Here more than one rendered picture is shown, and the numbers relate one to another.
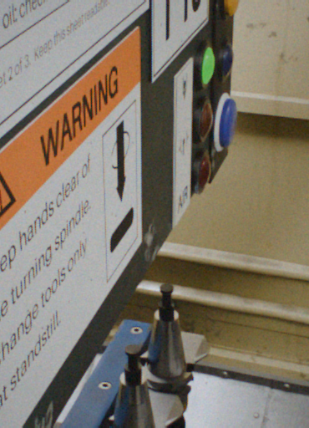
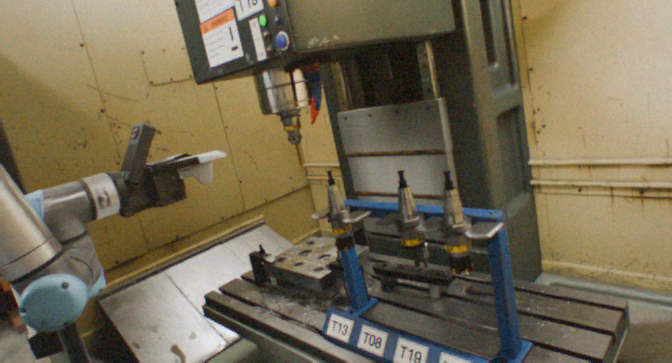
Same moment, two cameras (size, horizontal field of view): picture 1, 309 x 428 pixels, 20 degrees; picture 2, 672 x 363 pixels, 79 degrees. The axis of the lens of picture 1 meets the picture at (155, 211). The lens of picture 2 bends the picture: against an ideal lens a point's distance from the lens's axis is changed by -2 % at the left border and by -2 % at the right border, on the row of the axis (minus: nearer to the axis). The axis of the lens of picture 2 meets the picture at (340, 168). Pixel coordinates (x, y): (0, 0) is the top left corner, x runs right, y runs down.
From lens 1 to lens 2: 1.31 m
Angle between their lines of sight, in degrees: 109
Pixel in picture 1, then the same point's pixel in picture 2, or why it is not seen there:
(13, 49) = (204, 10)
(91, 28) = (218, 8)
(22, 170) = (208, 26)
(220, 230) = not seen: outside the picture
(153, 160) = (244, 38)
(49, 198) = (214, 33)
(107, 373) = not seen: hidden behind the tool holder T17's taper
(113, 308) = (236, 64)
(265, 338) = not seen: outside the picture
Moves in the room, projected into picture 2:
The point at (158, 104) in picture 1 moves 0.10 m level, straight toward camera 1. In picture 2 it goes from (244, 26) to (211, 36)
